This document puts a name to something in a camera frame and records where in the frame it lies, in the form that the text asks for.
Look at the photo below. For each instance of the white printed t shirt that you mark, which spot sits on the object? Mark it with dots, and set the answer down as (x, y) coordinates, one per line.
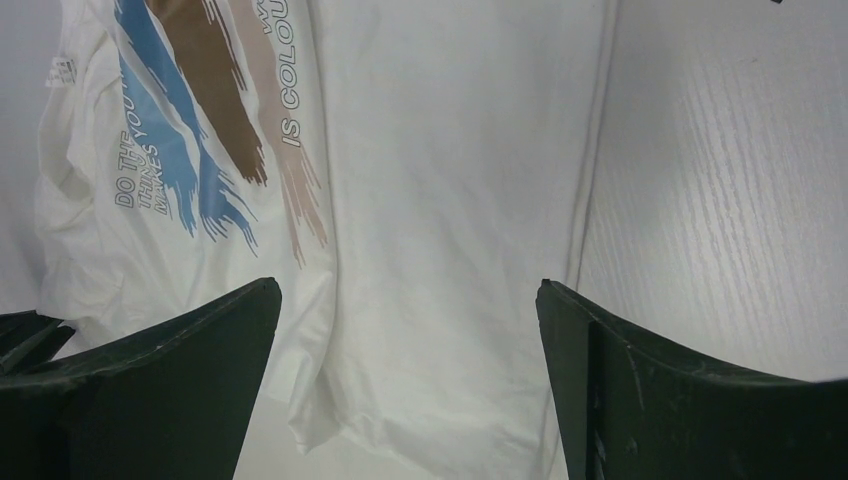
(407, 171)

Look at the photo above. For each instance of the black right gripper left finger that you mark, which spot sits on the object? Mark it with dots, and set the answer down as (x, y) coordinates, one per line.
(172, 401)

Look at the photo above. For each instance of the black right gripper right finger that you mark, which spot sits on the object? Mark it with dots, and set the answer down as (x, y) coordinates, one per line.
(632, 404)

